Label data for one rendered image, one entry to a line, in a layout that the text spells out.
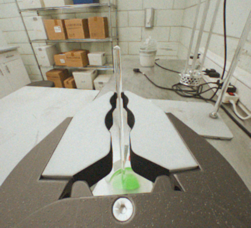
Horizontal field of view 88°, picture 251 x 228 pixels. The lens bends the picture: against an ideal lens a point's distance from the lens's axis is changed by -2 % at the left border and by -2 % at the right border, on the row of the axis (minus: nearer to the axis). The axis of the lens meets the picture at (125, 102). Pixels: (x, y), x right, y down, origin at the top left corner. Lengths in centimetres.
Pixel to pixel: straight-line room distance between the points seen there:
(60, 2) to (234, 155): 242
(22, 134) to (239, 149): 68
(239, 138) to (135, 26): 220
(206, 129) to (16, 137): 62
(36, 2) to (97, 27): 96
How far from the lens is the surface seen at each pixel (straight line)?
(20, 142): 54
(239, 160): 48
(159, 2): 246
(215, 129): 52
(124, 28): 250
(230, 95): 71
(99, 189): 25
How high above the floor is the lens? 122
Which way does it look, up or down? 32 degrees down
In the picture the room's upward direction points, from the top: 2 degrees counter-clockwise
